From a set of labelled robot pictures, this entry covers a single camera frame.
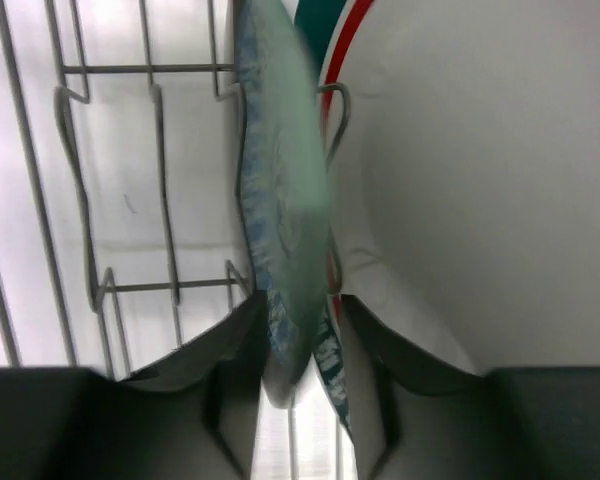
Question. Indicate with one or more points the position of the green red rimmed plate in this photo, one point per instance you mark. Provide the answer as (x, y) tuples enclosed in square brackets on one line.
[(468, 178)]

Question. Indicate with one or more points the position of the blue floral green plate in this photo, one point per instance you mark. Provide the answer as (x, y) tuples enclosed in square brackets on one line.
[(283, 189)]

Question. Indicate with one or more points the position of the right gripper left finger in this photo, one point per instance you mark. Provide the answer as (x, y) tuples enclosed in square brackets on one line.
[(190, 415)]

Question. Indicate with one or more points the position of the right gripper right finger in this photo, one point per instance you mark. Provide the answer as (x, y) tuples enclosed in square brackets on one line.
[(414, 416)]

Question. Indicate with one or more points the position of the grey wire dish rack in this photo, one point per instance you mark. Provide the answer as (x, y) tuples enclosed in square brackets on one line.
[(122, 129)]

